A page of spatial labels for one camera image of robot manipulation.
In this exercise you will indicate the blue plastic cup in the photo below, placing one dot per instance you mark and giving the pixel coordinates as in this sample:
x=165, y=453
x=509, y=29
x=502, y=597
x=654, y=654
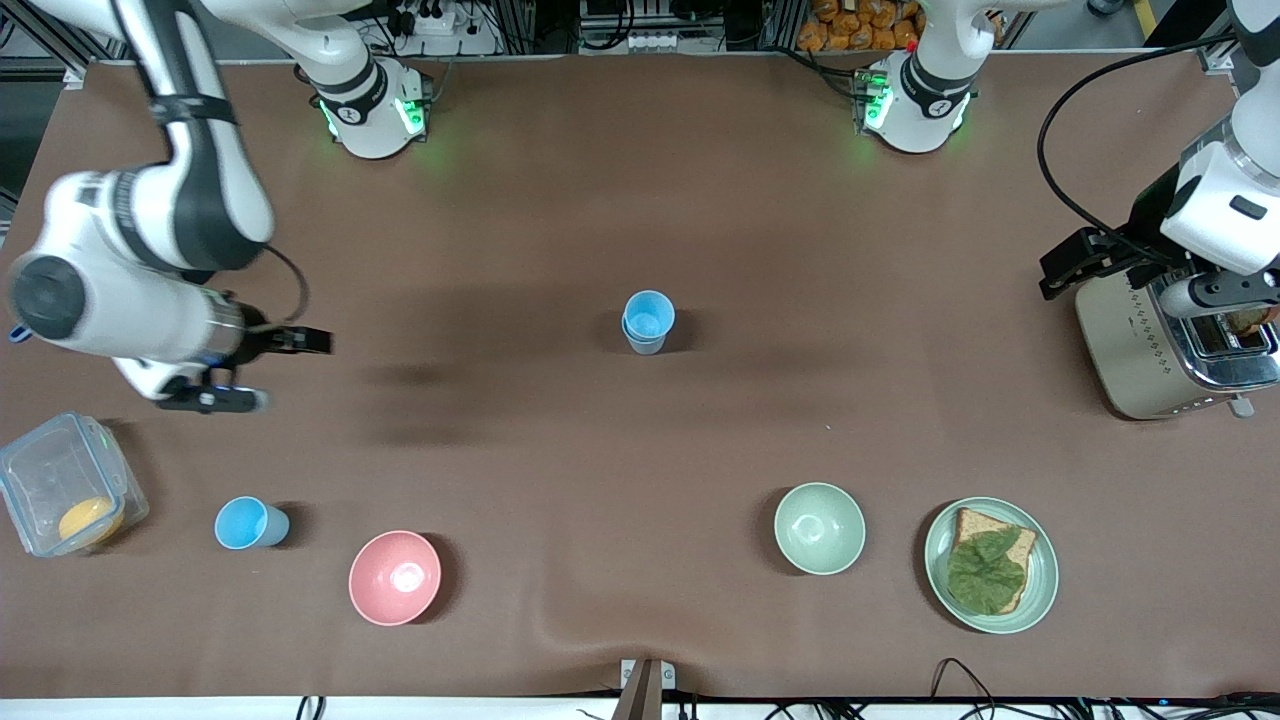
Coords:
x=245, y=523
x=645, y=348
x=650, y=318

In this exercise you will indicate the pink bowl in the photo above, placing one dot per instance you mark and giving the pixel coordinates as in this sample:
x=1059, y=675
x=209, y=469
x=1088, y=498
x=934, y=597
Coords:
x=395, y=578

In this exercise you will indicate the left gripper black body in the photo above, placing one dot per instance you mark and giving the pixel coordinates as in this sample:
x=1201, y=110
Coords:
x=1150, y=226

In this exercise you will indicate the green lettuce leaf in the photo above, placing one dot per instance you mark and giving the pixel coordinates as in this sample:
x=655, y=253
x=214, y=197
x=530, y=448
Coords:
x=985, y=575

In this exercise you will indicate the white power strip with plugs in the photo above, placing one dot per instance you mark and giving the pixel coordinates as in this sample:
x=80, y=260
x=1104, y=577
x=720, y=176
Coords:
x=440, y=25

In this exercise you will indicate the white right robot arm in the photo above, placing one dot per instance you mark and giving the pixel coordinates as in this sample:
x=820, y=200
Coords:
x=120, y=220

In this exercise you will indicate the aluminium frame profile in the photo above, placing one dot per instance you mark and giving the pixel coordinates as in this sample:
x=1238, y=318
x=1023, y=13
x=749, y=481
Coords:
x=1215, y=58

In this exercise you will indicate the orange round food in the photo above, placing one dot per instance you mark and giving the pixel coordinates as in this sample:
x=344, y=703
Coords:
x=88, y=520

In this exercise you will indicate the brown bread slice with lettuce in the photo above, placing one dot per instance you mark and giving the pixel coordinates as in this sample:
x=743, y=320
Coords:
x=975, y=525

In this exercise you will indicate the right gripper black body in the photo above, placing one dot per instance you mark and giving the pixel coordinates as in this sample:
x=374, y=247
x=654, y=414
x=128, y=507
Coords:
x=258, y=343

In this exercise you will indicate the brown bread slice in toaster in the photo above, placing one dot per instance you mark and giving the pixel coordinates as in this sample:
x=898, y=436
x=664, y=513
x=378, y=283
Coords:
x=1257, y=320

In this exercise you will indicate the pale green bowl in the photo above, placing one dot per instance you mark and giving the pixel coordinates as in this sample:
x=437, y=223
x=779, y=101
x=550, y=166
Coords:
x=820, y=530

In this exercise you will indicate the metal table clamp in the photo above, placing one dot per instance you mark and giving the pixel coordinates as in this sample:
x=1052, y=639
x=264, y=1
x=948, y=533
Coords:
x=647, y=690

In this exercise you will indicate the pale green plate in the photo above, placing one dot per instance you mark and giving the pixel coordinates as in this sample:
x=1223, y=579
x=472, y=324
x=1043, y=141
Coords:
x=940, y=575

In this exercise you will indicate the clear plastic container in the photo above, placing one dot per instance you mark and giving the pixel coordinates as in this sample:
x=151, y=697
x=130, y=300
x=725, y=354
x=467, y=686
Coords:
x=40, y=480

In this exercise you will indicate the bag of orange snacks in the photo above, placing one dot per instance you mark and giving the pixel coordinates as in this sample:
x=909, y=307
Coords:
x=860, y=25

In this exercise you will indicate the beige and chrome toaster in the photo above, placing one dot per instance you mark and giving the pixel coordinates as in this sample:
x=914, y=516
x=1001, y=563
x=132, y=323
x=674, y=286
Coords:
x=1120, y=340

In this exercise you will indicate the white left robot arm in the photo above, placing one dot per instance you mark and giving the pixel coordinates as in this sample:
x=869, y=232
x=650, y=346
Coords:
x=1225, y=190

